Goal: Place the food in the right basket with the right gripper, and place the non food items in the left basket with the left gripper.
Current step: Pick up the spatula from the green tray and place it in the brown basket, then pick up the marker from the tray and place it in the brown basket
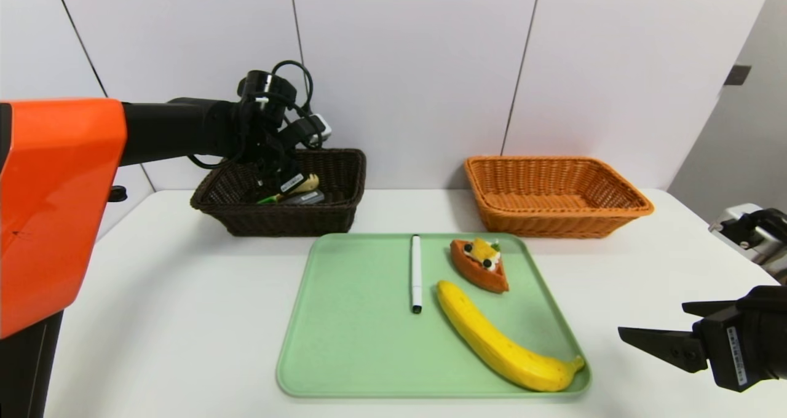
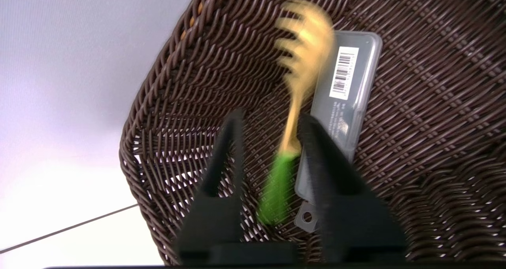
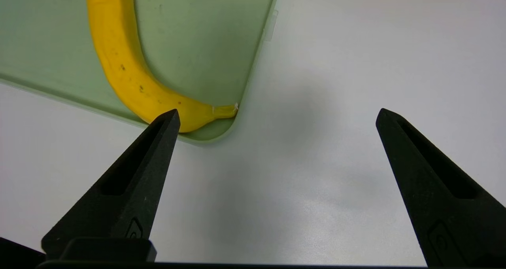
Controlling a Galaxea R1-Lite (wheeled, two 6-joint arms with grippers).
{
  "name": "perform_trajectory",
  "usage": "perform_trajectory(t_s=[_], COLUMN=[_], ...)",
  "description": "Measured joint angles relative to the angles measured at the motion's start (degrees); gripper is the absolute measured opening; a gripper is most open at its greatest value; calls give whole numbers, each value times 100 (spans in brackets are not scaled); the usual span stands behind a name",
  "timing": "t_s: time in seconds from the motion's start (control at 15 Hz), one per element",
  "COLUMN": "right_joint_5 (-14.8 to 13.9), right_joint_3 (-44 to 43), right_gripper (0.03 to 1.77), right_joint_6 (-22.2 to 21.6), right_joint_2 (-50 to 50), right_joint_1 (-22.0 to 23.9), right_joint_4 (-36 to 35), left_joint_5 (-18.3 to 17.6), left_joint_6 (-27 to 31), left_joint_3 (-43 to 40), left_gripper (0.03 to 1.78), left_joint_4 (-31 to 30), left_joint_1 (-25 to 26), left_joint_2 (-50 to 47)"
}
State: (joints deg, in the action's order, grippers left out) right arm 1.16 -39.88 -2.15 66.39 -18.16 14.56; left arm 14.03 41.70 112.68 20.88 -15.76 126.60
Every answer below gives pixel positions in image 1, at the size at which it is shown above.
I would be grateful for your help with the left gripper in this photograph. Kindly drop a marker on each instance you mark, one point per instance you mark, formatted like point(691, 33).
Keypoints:
point(289, 183)

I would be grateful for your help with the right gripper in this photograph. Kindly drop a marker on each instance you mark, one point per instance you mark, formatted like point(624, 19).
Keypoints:
point(728, 348)

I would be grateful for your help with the grey plastic case with barcode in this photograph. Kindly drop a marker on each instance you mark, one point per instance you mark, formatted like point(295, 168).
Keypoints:
point(307, 198)

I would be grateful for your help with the white marker pen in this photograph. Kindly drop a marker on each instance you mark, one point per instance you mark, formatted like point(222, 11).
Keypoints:
point(416, 270)

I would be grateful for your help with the yellow banana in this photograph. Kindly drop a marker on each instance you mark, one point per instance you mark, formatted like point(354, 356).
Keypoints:
point(492, 341)

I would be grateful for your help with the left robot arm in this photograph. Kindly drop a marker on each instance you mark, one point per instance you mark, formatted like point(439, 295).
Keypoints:
point(55, 190)

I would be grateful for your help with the dark brown wicker basket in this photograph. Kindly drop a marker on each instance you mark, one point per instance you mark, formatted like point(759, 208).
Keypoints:
point(276, 218)

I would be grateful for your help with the orange wicker basket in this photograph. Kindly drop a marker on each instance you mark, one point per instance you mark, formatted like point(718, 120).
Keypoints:
point(553, 218)

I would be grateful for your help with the light green plastic tray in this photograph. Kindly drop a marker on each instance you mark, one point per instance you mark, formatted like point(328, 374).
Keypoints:
point(363, 344)

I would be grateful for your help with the orange fruit tart slice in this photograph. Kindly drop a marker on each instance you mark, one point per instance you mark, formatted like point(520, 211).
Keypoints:
point(476, 273)

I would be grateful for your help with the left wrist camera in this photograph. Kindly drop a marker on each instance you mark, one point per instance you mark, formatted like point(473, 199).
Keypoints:
point(315, 129)

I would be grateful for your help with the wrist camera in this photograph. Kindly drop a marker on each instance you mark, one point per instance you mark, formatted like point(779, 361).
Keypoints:
point(315, 129)
point(735, 218)

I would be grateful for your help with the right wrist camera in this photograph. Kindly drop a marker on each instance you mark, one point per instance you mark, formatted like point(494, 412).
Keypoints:
point(735, 218)

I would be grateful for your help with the black wall bracket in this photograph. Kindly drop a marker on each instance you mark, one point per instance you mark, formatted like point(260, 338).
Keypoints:
point(736, 75)

